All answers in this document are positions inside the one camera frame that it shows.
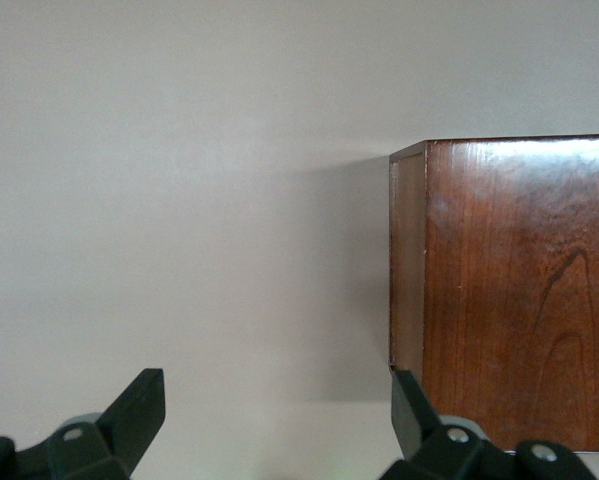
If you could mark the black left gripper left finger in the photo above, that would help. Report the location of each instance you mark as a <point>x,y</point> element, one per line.
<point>129,420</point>

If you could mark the dark wooden drawer cabinet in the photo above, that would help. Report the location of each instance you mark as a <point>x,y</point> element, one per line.
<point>504,300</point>

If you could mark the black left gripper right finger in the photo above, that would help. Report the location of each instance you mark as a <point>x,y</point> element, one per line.
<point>414,420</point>

